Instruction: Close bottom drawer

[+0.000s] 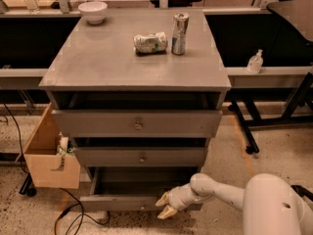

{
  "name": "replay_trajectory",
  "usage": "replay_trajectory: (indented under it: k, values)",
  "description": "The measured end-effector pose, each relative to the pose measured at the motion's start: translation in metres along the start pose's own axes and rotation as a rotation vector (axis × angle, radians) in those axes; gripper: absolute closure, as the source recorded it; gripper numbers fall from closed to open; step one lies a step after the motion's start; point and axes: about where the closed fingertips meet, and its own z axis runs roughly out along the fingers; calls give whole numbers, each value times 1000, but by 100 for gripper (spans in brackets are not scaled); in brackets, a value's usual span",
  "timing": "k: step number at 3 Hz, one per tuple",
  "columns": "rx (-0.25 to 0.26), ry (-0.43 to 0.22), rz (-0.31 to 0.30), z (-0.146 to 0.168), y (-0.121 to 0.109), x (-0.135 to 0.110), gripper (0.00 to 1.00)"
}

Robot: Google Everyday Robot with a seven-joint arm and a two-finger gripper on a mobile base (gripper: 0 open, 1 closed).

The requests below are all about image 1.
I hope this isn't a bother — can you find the grey top drawer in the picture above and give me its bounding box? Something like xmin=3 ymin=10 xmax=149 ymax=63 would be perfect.
xmin=51 ymin=91 xmax=224 ymax=139

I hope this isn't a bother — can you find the hand sanitizer pump bottle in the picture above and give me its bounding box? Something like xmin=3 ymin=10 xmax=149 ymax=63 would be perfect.
xmin=246 ymin=49 xmax=263 ymax=73

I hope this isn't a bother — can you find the black floor cable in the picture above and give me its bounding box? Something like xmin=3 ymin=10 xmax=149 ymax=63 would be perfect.
xmin=53 ymin=188 xmax=111 ymax=235

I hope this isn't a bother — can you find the grey bottom drawer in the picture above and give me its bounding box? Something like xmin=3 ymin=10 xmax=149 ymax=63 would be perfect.
xmin=80 ymin=166 xmax=198 ymax=212

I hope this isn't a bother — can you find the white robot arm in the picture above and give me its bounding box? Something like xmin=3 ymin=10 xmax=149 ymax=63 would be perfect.
xmin=156 ymin=173 xmax=313 ymax=235

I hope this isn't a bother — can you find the black table leg frame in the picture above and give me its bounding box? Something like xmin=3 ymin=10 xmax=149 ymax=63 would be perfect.
xmin=226 ymin=71 xmax=313 ymax=154

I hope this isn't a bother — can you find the white ceramic bowl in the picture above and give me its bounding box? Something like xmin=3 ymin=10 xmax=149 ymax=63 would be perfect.
xmin=78 ymin=1 xmax=108 ymax=24

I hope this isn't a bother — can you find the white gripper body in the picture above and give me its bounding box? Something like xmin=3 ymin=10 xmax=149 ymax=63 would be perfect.
xmin=168 ymin=184 xmax=213 ymax=211

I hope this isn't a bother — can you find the grey drawer cabinet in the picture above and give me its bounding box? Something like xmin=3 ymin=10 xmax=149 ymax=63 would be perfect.
xmin=38 ymin=7 xmax=233 ymax=213

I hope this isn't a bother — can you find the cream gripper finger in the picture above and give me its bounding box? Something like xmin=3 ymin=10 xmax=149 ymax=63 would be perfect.
xmin=157 ymin=205 xmax=178 ymax=219
xmin=156 ymin=192 xmax=169 ymax=207

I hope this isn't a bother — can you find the crushed green white can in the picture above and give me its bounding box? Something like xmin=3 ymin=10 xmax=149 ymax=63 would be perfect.
xmin=133 ymin=32 xmax=168 ymax=54

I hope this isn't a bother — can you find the grey drawer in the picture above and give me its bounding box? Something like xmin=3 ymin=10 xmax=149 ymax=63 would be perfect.
xmin=80 ymin=166 xmax=198 ymax=212
xmin=51 ymin=91 xmax=224 ymax=139
xmin=74 ymin=138 xmax=207 ymax=166

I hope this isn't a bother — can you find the black caster wheel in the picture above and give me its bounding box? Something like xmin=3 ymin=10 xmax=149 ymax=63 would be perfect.
xmin=291 ymin=185 xmax=313 ymax=202

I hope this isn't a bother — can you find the grey middle drawer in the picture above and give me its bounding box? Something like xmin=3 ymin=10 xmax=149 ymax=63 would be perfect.
xmin=74 ymin=138 xmax=207 ymax=166

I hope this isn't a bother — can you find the upright silver can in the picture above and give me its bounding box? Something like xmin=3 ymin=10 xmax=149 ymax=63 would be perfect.
xmin=171 ymin=12 xmax=189 ymax=55

